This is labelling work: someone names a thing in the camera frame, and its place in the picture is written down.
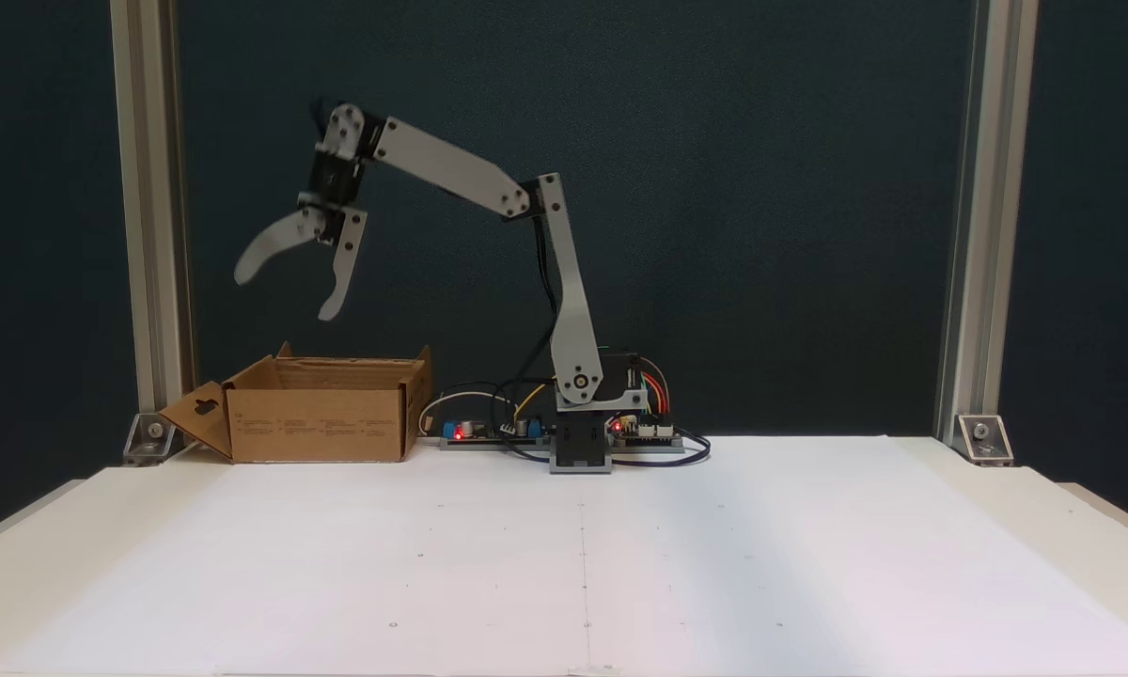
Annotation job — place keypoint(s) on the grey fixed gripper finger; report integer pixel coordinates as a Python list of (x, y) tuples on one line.
[(348, 263)]

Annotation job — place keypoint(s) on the grey pivoting gripper finger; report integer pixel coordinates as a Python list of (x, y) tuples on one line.
[(273, 240)]

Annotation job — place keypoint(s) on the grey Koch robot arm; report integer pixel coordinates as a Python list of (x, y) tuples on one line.
[(573, 310)]

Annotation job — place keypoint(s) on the brown cardboard box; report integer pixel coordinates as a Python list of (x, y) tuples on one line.
[(320, 428)]

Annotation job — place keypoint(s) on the blue circuit board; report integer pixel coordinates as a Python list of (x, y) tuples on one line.
[(489, 434)]

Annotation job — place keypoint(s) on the aluminium frame post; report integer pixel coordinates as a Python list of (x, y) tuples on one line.
[(146, 188), (987, 188)]

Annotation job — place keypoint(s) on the metal corner bracket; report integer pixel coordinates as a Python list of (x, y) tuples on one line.
[(153, 440), (985, 440)]

